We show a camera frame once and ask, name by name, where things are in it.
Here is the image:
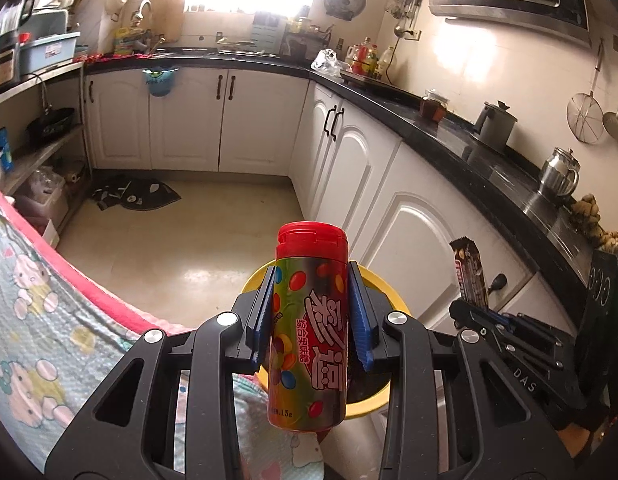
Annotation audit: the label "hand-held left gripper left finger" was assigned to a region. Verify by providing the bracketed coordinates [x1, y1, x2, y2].
[45, 262, 277, 480]

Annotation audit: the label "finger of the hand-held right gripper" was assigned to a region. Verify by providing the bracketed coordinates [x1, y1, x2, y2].
[449, 300, 590, 428]
[489, 310, 582, 361]

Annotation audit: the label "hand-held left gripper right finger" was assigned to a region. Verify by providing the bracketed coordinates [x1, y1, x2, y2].
[346, 260, 574, 480]

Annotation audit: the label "yellow-rimmed cartoon trash bin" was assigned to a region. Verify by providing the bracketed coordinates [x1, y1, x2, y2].
[240, 261, 412, 421]

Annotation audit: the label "red-lidded candy bottle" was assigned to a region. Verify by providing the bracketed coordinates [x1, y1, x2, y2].
[267, 221, 350, 432]

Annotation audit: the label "dark chocolate bar wrapper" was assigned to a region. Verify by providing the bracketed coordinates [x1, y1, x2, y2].
[449, 238, 490, 309]

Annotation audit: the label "ginger roots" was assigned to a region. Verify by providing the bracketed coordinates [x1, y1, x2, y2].
[571, 193, 618, 257]

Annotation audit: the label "white kitchen cabinets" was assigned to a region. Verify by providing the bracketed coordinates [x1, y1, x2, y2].
[84, 66, 590, 480]

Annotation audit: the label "steel kettle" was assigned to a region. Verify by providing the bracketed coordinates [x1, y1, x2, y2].
[538, 147, 582, 199]

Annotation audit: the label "dark floor mat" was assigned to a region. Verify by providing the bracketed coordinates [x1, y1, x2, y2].
[91, 174, 182, 213]

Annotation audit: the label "grey kettle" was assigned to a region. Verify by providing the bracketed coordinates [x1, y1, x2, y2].
[469, 100, 518, 154]

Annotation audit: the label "black stone countertop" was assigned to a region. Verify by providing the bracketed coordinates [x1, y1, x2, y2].
[84, 49, 618, 312]

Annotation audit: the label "metal ladle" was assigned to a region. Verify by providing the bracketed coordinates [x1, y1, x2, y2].
[602, 47, 618, 142]

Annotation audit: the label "glass jar dark contents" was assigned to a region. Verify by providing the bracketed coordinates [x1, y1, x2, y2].
[420, 88, 449, 122]

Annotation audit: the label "cartoon printed blanket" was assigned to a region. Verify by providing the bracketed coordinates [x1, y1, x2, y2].
[0, 195, 326, 480]

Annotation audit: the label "black gas stove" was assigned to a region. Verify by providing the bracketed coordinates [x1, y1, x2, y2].
[340, 70, 420, 101]

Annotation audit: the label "clear oil bottle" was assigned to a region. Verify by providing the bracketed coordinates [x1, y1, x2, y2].
[379, 45, 398, 84]

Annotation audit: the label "clear plastic storage box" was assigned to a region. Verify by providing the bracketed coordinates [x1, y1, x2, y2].
[13, 167, 70, 222]

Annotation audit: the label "blue hanging bin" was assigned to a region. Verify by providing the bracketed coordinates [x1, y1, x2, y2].
[142, 66, 179, 97]

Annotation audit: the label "crumpled clear plastic bag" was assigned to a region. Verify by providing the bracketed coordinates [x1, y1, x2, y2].
[311, 48, 352, 77]

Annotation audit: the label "red sauce bottle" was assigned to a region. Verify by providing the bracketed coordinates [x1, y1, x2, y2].
[351, 42, 369, 76]

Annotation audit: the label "yellow sauce bottle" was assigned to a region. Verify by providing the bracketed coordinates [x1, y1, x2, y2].
[364, 37, 382, 79]

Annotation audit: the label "metal shelf rack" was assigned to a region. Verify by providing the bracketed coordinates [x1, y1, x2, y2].
[0, 59, 93, 249]

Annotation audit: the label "black spice rack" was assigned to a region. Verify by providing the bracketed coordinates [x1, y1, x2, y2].
[287, 17, 335, 59]

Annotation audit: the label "blue drawer organiser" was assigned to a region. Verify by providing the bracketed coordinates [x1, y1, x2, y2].
[251, 9, 288, 56]

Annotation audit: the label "black wok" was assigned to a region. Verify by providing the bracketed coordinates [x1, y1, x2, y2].
[27, 107, 76, 139]

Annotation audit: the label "red cloth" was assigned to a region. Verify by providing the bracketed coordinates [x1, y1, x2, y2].
[84, 52, 140, 64]

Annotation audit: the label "yellow cleaning pack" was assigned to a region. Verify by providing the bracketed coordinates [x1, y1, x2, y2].
[112, 27, 148, 56]

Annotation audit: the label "hanging kitchen utensils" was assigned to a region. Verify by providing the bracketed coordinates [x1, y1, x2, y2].
[388, 0, 424, 39]

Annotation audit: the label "blue can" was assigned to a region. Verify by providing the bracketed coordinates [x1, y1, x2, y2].
[0, 127, 15, 171]

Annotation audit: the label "wooden cutting board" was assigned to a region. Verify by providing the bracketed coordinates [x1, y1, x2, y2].
[147, 0, 186, 44]

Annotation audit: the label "blue plastic tub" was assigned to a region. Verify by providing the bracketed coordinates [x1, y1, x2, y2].
[19, 31, 82, 74]

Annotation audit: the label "grey plastic box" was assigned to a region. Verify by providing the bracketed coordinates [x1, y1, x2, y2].
[18, 7, 70, 41]

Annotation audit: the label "wire skimmer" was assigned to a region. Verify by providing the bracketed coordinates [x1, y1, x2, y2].
[567, 39, 606, 145]

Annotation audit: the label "wall-mounted fan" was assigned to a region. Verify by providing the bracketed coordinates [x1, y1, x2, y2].
[323, 0, 366, 22]

